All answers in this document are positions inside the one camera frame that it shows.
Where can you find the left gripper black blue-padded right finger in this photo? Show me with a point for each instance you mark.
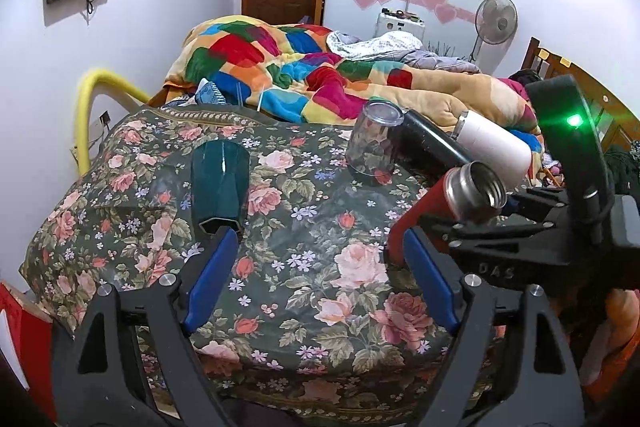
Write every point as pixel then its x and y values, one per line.
pixel 536 383

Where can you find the red paper bag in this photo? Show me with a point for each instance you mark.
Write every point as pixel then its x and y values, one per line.
pixel 28 330

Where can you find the standing electric fan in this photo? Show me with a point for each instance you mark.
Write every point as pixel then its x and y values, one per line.
pixel 495 22

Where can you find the red steel thermos cup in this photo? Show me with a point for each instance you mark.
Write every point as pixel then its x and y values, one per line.
pixel 472 193

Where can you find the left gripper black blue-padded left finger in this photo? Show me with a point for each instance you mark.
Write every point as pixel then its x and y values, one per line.
pixel 104 382

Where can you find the yellow foam tube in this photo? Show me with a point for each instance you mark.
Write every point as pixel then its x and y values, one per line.
pixel 94 80

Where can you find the white small cabinet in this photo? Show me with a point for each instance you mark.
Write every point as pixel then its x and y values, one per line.
pixel 399 21

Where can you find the white thermos bottle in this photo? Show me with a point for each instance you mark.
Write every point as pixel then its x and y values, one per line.
pixel 503 152

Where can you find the colourful patchwork blanket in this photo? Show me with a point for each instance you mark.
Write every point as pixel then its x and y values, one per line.
pixel 289 72

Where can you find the floral green quilt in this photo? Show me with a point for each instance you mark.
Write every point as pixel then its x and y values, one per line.
pixel 311 320

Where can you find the clear plastic cup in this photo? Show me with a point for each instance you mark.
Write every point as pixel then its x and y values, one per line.
pixel 372 147

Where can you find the dark teal faceted cup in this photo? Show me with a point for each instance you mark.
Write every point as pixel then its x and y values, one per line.
pixel 220 177

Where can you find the wooden headboard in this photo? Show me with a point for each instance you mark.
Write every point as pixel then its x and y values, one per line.
pixel 615 123

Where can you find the white striped cloth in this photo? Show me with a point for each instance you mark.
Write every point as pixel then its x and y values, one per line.
pixel 392 46

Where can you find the black thermos bottle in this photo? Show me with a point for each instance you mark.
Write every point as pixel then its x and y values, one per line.
pixel 424 144

